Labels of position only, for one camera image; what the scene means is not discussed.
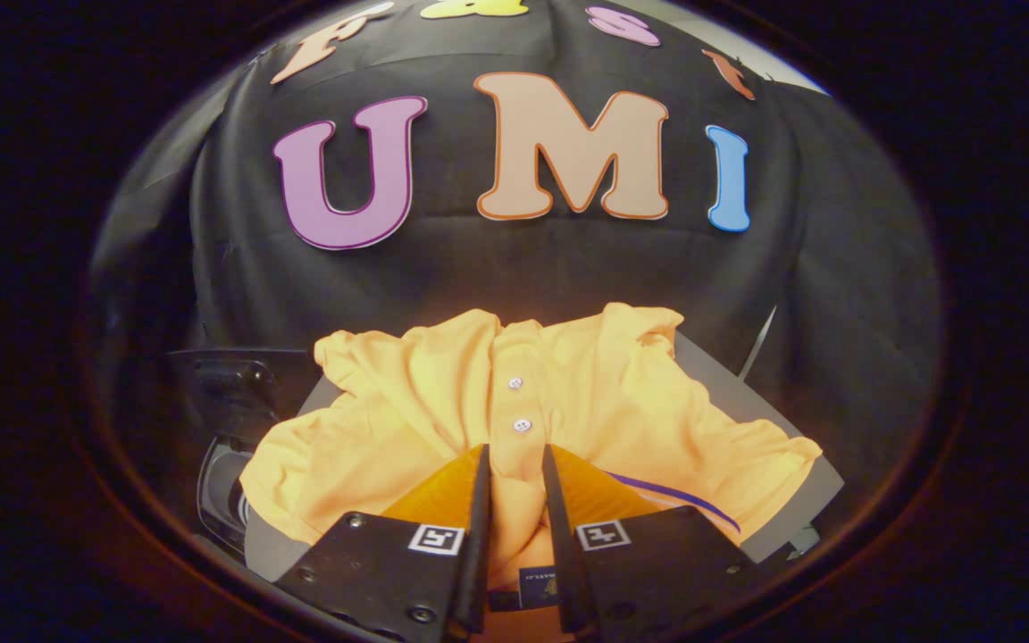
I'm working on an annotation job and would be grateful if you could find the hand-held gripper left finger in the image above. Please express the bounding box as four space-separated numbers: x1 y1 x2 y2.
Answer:
273 444 491 643

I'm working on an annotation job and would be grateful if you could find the yellow polo shirt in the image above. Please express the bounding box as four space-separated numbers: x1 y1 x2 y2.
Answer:
239 304 824 643

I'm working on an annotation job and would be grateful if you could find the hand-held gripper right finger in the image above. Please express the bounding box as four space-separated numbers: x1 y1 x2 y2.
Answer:
541 444 770 635

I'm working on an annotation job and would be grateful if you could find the white cabinet with grey frame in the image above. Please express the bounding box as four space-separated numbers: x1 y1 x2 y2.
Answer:
245 330 846 583

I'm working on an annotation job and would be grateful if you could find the black backdrop cloth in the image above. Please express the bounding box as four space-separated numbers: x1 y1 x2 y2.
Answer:
90 0 944 537

